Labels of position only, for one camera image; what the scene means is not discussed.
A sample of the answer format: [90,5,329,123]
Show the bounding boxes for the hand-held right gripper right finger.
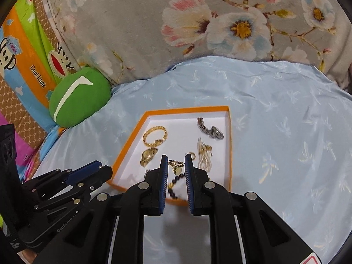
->
[184,154,323,264]

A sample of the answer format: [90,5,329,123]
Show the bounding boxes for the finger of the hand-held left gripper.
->
[30,183,96,218]
[22,160,114,196]

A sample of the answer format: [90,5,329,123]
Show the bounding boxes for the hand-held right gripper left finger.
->
[26,154,169,264]

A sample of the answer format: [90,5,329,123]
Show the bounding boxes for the silver wrist watch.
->
[196,117,225,140]

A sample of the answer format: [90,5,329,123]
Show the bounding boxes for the light blue palm-print sheet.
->
[30,55,352,264]

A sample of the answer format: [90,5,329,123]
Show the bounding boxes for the orange cardboard box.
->
[107,106,233,207]

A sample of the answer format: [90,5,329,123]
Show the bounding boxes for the gold pearl charm earring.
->
[168,159,185,177]

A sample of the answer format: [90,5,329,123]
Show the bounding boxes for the grey floral blanket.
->
[41,0,352,89]

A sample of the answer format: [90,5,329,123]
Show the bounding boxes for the cartoon printed blanket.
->
[0,0,89,218]

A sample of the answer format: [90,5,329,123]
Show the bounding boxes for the gold leaf bracelet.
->
[142,126,168,147]

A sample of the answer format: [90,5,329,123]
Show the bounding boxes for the black bead bracelet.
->
[166,172,188,200]

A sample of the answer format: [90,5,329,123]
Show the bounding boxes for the green round cushion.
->
[49,66,112,128]

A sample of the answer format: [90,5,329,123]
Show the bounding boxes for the gold wrist watch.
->
[140,147,160,168]

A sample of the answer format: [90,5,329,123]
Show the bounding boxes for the pearl hair clip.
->
[196,137,214,170]

